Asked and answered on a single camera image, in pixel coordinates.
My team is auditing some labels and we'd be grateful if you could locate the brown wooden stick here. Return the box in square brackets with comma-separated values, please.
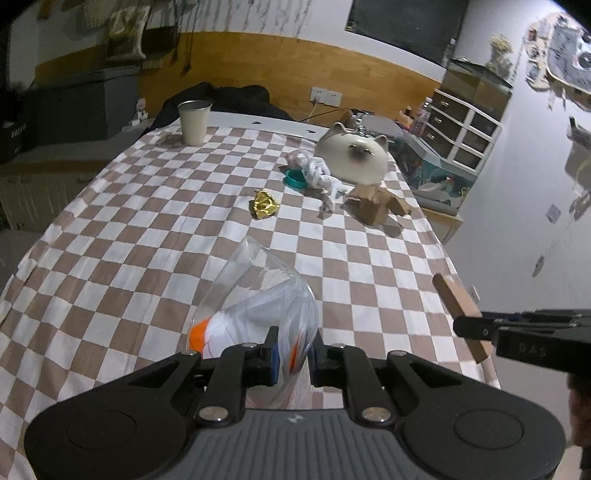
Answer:
[432, 274, 493, 364]

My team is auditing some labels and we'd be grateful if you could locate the clear white orange plastic bag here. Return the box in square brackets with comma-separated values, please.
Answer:
[187, 236, 320, 410]

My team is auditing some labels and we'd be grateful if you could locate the cream floor cabinet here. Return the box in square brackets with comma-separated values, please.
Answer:
[422, 207, 463, 245]

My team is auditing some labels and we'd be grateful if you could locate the checkered brown white tablecloth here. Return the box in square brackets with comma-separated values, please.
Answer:
[1, 125, 498, 479]

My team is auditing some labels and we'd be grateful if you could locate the brown cardboard box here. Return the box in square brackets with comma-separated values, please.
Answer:
[346, 184, 413, 226]

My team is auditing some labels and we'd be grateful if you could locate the white drawer shelf unit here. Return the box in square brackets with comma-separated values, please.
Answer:
[421, 89, 502, 175]

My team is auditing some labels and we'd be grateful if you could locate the white cat plush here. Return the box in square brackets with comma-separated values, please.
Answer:
[315, 122, 389, 185]

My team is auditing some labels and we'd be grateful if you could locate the plastic water bottle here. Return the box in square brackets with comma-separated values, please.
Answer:
[410, 97, 432, 137]

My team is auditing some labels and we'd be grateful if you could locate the crumpled white tissue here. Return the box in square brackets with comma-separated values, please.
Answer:
[287, 150, 353, 212]

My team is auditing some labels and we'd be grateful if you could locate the teal small bowl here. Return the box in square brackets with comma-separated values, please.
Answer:
[283, 169, 308, 190]

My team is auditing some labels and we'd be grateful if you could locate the gold foil wrapper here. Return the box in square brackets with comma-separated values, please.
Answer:
[249, 190, 280, 220]

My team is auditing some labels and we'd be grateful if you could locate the dried flower vase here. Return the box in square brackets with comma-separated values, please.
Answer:
[486, 33, 513, 79]

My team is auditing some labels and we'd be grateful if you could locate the white power strip socket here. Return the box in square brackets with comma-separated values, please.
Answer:
[310, 87, 342, 107]

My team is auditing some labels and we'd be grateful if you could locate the black clothing heap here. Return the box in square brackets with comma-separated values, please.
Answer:
[146, 82, 294, 132]

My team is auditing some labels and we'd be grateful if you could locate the white paper cup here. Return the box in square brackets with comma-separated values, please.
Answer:
[178, 100, 212, 146]

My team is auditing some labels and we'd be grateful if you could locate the dark side cabinet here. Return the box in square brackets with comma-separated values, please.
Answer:
[1, 66, 139, 163]

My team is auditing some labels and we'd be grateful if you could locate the white wall socket plate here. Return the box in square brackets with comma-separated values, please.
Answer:
[468, 286, 480, 304]

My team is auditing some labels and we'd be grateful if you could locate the white wall charger with cable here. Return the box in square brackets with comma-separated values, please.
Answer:
[532, 255, 545, 278]

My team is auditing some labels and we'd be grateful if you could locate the grey cat wall tapestry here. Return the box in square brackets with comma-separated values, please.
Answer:
[546, 15, 590, 95]

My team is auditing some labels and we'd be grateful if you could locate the dark wall poster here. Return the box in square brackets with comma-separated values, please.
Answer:
[346, 0, 469, 65]

